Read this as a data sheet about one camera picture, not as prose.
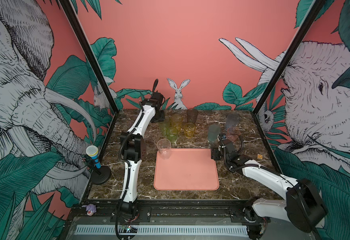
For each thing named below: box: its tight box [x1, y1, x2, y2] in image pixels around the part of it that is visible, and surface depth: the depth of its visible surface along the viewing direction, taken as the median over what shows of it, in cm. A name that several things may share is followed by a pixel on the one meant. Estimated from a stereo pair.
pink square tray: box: [153, 148, 220, 191], surface depth 90 cm
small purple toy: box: [81, 203, 97, 216], surface depth 74 cm
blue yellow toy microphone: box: [86, 145, 112, 185], surface depth 85 cm
